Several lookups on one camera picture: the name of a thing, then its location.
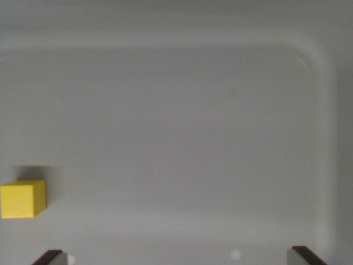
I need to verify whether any white plastic bin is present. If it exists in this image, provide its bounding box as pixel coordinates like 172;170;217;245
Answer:
0;0;353;265

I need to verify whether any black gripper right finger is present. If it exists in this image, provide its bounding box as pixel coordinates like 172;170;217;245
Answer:
286;245;329;265

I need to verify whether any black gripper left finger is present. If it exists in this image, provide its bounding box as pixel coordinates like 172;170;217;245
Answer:
31;249;68;265

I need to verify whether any yellow cube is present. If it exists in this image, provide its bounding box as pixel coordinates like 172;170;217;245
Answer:
0;179;47;219

